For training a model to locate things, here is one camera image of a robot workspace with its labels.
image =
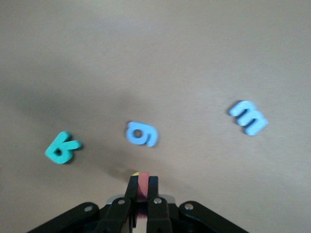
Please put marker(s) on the teal foam letter R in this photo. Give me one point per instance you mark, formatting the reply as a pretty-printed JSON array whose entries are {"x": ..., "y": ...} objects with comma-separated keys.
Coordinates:
[{"x": 68, "y": 145}]

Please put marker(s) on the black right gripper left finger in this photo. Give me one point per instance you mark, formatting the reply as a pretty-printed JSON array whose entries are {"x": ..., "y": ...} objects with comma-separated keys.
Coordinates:
[{"x": 114, "y": 213}]

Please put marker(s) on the red foam letter w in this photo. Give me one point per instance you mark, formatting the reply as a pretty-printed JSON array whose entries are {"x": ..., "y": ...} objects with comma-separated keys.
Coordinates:
[{"x": 142, "y": 187}]

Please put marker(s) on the blue foam letter m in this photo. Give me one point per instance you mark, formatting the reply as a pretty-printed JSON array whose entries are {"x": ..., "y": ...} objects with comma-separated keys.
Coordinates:
[{"x": 239, "y": 109}]

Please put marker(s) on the brown table cover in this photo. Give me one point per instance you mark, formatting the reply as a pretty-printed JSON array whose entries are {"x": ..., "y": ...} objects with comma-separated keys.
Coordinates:
[{"x": 155, "y": 60}]

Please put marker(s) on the blue foam letter g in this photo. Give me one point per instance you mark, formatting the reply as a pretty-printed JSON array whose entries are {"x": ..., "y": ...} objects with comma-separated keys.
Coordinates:
[{"x": 150, "y": 136}]

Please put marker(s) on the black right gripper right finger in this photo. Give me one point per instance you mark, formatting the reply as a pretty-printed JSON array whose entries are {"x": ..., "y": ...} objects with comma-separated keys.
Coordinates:
[{"x": 158, "y": 213}]

